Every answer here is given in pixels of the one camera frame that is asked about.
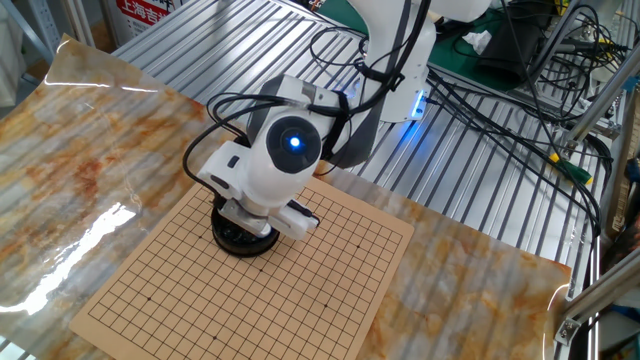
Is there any black camera cable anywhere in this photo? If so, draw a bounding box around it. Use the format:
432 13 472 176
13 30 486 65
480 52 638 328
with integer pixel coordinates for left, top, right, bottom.
181 92 301 186

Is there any green yellow handled tool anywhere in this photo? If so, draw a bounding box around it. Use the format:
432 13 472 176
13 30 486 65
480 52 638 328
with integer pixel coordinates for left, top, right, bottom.
548 152 594 185

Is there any marble patterned glossy sheet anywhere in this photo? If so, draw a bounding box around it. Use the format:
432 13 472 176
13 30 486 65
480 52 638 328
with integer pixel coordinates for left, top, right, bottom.
0 33 572 360

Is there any black cable bundle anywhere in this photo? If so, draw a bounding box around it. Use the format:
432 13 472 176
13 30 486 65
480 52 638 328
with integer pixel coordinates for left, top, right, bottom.
424 0 616 236

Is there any crumpled white tissue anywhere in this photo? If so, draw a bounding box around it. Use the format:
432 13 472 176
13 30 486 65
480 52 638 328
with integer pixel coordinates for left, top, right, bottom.
462 29 494 55

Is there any green table mat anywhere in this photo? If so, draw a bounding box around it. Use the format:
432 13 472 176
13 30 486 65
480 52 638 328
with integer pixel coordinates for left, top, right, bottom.
319 0 531 92

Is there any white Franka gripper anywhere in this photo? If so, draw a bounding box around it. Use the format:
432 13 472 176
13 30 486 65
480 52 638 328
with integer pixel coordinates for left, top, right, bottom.
197 141 321 241

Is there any aluminium frame post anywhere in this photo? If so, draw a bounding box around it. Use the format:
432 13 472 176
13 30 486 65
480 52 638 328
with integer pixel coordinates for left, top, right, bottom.
553 254 640 346
564 54 640 146

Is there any silver blue wrist camera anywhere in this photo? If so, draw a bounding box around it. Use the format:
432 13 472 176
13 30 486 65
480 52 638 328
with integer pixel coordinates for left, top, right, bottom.
218 199 274 239

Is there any tan Go board mat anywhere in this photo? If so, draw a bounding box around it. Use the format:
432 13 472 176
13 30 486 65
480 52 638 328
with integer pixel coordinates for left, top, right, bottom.
68 169 416 360

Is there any black bag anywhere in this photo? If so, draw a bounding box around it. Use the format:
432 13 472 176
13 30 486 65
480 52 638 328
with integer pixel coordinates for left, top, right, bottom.
474 4 546 86

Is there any black bowl of black stones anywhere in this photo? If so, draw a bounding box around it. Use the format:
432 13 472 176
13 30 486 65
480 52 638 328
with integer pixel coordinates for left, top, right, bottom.
209 204 281 259

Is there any box with red sign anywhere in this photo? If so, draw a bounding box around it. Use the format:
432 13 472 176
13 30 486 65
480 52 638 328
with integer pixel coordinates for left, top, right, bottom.
107 0 187 46

